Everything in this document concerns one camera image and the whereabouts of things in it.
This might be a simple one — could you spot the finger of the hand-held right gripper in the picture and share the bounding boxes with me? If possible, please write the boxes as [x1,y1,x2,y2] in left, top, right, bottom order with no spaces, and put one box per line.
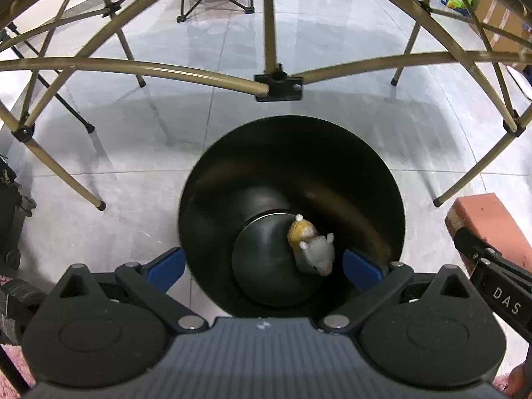
[453,228,505,275]

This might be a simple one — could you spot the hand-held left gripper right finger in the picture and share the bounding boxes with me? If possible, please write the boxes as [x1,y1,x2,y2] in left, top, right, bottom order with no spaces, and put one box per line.
[318,248,478,334]

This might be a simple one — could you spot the orange sponge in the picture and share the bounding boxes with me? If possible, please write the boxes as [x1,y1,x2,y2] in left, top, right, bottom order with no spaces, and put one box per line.
[445,192,532,277]

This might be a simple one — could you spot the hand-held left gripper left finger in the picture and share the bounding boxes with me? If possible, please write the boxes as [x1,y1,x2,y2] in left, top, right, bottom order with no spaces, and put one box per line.
[53,247,209,334]

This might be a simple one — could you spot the black hand trolley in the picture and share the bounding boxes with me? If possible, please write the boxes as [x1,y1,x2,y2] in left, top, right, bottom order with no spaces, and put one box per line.
[0,278,46,343]

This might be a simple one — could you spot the black round bin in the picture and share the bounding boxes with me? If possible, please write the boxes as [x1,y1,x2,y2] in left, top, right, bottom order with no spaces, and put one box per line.
[178,115,406,319]

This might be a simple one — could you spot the brown cardboard box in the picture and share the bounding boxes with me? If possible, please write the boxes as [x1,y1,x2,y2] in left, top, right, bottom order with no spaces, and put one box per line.
[474,0,532,71]

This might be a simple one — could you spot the black suitcase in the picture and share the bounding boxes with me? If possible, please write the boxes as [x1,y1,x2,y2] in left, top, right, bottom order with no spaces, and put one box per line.
[0,156,36,271]

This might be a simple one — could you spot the tan folding table frame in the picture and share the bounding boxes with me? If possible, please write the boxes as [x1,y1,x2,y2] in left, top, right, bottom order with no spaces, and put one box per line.
[0,0,532,210]

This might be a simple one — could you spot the grey and yellow mouse toy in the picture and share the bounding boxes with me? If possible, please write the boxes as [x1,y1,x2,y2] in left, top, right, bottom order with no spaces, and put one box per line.
[287,213,336,276]

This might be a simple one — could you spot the black tripod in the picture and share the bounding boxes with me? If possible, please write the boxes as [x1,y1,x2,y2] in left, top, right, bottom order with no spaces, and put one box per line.
[6,23,97,134]

